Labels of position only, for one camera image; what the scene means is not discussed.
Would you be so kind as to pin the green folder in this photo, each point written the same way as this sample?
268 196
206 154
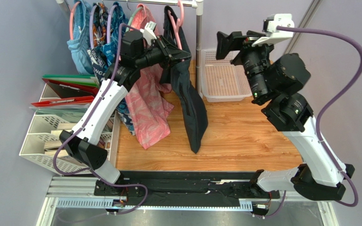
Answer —
76 79

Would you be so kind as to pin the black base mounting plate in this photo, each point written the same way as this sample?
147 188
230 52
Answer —
186 188

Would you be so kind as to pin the metal clothes rack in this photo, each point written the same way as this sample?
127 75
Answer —
198 6

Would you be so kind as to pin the white plastic basket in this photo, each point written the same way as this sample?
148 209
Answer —
220 80

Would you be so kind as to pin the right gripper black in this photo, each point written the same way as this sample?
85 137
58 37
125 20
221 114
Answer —
239 42

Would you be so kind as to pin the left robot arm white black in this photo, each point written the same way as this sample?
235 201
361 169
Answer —
135 52

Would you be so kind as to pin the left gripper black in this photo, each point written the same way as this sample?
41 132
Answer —
169 54

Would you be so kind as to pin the dark navy shorts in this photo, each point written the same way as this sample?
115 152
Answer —
193 107

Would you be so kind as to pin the white file organizer rack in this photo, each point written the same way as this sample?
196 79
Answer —
39 133

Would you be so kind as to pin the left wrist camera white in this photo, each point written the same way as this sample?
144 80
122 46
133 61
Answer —
149 33

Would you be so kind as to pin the light blue shorts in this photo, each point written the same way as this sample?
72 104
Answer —
79 42

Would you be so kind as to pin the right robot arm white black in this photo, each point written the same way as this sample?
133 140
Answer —
275 87

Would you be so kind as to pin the pink fish print shorts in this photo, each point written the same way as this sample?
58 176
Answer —
148 109

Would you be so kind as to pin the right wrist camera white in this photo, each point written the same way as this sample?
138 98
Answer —
272 34

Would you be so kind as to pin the pink plastic hanger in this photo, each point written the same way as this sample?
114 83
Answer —
177 24

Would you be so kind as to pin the blue patterned shorts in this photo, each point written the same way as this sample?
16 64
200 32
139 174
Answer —
103 56

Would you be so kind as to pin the orange patterned shorts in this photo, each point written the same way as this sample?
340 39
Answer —
98 24

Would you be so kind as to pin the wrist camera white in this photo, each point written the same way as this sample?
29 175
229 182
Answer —
149 33
272 34

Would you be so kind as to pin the red clipboard folder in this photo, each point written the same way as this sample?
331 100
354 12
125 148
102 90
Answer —
68 93

